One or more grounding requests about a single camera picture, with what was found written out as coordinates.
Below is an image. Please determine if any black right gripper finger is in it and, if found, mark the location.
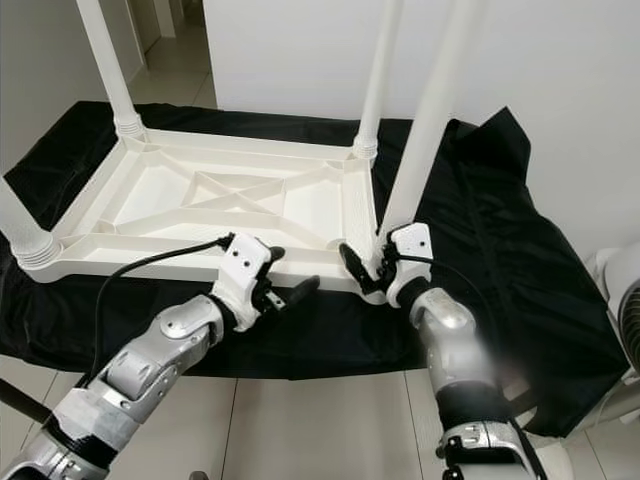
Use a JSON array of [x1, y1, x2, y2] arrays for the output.
[[338, 243, 369, 286]]

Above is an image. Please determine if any white plastic table top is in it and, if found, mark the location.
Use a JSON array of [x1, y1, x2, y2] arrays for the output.
[[15, 128, 391, 301]]

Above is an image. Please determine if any white plastic table leg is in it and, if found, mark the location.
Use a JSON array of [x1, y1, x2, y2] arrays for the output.
[[0, 180, 61, 271], [75, 0, 146, 139], [353, 0, 406, 161], [372, 0, 486, 271]]

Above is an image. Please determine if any black table cloth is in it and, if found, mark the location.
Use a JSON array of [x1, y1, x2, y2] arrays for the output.
[[0, 100, 631, 438]]

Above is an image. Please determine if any black metal table leg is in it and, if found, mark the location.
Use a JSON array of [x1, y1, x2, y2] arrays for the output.
[[0, 378, 51, 426]]

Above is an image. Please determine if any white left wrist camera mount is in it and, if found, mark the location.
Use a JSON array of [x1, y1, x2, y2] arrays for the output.
[[210, 233, 273, 331]]

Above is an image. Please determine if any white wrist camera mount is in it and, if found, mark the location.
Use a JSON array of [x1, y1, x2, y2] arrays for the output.
[[210, 233, 273, 331], [385, 222, 434, 291]]

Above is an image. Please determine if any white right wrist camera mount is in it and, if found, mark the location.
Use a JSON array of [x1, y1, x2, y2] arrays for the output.
[[385, 222, 434, 291]]

